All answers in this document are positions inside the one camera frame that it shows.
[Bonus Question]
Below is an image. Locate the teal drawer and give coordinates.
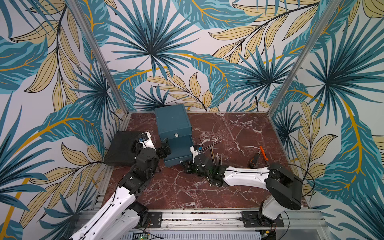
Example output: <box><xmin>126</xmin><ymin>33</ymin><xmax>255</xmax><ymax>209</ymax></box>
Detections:
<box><xmin>164</xmin><ymin>135</ymin><xmax>194</xmax><ymax>167</ymax></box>

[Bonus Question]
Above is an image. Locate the teal drawer cabinet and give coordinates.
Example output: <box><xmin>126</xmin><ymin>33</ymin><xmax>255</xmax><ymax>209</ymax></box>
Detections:
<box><xmin>155</xmin><ymin>104</ymin><xmax>193</xmax><ymax>146</ymax></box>

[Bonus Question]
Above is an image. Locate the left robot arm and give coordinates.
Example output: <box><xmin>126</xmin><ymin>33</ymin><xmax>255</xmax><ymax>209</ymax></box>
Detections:
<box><xmin>68</xmin><ymin>137</ymin><xmax>172</xmax><ymax>240</ymax></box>

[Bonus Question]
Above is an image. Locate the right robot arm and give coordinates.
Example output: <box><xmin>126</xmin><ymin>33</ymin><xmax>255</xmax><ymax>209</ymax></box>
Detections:
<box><xmin>182</xmin><ymin>154</ymin><xmax>303</xmax><ymax>223</ymax></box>

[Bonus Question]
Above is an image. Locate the black plastic case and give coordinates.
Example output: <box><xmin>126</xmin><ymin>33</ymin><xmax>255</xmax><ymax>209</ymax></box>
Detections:
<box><xmin>104</xmin><ymin>131</ymin><xmax>142</xmax><ymax>167</ymax></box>

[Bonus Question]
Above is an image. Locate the dark pencil near cabinet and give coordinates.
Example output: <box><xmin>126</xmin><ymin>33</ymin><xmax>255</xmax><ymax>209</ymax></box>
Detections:
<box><xmin>201</xmin><ymin>140</ymin><xmax>222</xmax><ymax>151</ymax></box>

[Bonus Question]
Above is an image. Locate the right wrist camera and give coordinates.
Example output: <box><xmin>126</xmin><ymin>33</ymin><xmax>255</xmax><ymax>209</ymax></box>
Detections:
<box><xmin>190</xmin><ymin>145</ymin><xmax>202</xmax><ymax>160</ymax></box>

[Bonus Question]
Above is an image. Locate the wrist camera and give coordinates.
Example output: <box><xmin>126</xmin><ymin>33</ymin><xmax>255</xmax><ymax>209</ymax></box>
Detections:
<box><xmin>190</xmin><ymin>145</ymin><xmax>202</xmax><ymax>160</ymax></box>
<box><xmin>138</xmin><ymin>132</ymin><xmax>155</xmax><ymax>149</ymax></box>

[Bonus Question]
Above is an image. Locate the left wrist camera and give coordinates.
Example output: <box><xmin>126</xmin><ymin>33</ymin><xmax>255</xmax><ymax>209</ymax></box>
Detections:
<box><xmin>138</xmin><ymin>132</ymin><xmax>155</xmax><ymax>149</ymax></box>

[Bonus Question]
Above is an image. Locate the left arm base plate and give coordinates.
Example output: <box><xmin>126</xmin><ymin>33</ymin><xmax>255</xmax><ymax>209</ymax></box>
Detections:
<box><xmin>142</xmin><ymin>212</ymin><xmax>163</xmax><ymax>229</ymax></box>

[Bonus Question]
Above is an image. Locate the orange handled tool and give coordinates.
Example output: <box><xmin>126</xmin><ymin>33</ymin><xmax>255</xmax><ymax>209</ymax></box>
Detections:
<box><xmin>248</xmin><ymin>146</ymin><xmax>269</xmax><ymax>169</ymax></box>

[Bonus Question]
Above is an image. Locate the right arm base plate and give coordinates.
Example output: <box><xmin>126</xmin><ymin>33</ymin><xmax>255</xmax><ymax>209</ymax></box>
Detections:
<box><xmin>239</xmin><ymin>211</ymin><xmax>285</xmax><ymax>228</ymax></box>

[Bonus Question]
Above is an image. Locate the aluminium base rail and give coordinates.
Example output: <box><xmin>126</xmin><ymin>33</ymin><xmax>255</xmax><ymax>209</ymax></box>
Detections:
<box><xmin>68</xmin><ymin>209</ymin><xmax>331</xmax><ymax>240</ymax></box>

